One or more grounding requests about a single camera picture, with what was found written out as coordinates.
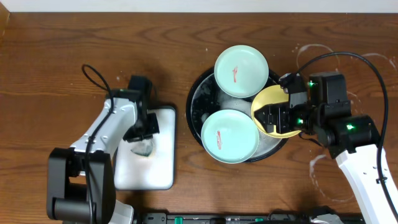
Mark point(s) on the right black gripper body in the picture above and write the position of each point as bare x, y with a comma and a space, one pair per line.
290, 119

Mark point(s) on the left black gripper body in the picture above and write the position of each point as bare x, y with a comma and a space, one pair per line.
144, 130

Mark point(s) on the green yellow sponge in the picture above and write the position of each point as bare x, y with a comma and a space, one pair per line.
143, 148

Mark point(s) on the yellow plate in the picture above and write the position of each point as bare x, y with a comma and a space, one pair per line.
270, 95

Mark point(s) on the mint green plate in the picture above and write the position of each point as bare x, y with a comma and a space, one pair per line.
241, 71
230, 136

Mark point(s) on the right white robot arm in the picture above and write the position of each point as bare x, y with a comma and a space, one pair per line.
321, 107

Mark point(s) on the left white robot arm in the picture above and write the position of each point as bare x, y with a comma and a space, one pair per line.
80, 179

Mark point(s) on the black rectangular foam tray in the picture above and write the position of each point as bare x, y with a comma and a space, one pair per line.
156, 172

